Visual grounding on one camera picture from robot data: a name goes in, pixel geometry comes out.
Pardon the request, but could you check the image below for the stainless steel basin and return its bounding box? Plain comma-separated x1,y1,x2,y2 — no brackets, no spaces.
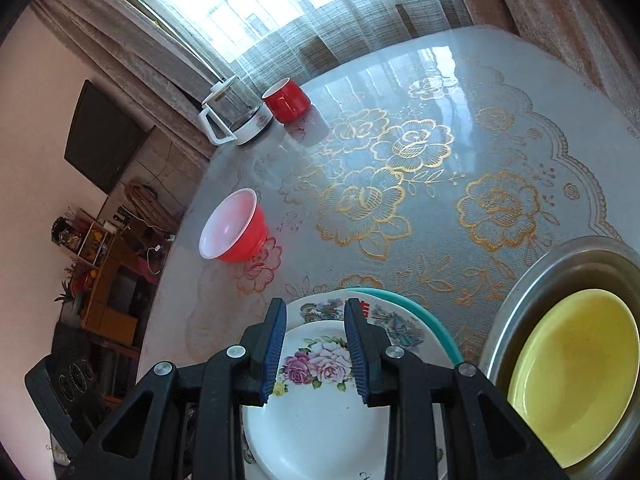
485,236,640,480

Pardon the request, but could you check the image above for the wooden cabinet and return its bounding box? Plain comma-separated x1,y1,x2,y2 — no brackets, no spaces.
55,209,162,348

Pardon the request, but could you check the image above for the black wall television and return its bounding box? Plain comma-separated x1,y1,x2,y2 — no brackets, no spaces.
64,79,152,195

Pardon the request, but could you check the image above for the white glass electric kettle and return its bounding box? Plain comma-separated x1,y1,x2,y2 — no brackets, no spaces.
198,75,275,147

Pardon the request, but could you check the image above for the red bowl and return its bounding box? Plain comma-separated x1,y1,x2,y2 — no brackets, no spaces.
199,188,271,264

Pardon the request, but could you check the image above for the white dragon print plate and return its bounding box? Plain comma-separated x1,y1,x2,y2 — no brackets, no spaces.
241,291,449,480

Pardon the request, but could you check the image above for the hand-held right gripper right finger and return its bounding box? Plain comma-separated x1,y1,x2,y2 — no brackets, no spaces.
344,297,571,480

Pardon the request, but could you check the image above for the lace floral tablecloth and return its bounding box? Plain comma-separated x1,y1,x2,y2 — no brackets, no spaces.
137,25,640,480

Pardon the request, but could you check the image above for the beige patterned curtain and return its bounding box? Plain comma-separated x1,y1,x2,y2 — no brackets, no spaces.
440,0,640,128
30,0,221,161

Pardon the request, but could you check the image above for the yellow bowl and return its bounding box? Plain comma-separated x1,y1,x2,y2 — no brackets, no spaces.
507,289,640,470

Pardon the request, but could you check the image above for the red mug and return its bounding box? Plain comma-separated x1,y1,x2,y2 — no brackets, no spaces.
262,78,312,123

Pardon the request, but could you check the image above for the sheer white curtain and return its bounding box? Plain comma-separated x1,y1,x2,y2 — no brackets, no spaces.
90,0,476,93

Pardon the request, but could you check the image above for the white rose print plate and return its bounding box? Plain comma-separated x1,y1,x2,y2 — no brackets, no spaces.
241,321,396,480

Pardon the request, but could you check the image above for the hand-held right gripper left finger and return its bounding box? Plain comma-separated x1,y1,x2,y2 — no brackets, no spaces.
70,297,289,480

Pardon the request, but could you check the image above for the teal plate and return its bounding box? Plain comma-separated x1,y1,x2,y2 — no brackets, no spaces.
356,287,464,367

